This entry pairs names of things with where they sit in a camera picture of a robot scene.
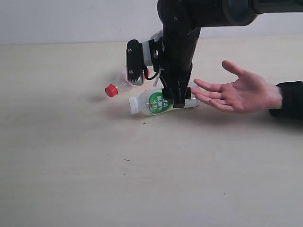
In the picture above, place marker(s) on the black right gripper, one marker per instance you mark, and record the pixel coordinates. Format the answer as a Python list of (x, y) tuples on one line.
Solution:
[(175, 83)]

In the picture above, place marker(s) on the clear bottle green label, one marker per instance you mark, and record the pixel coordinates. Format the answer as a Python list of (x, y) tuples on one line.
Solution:
[(150, 102)]

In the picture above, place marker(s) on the black sleeved forearm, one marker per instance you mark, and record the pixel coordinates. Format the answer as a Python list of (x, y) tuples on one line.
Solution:
[(292, 101)]

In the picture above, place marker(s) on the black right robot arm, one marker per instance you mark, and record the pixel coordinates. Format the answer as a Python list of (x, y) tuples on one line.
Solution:
[(182, 22)]

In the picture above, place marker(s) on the clear cola bottle red label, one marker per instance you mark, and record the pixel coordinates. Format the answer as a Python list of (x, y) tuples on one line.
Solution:
[(121, 84)]

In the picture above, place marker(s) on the person's open hand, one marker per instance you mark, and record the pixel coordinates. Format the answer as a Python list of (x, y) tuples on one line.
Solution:
[(250, 93)]

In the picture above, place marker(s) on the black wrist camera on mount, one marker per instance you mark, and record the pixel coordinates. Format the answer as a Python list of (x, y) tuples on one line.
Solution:
[(143, 60)]

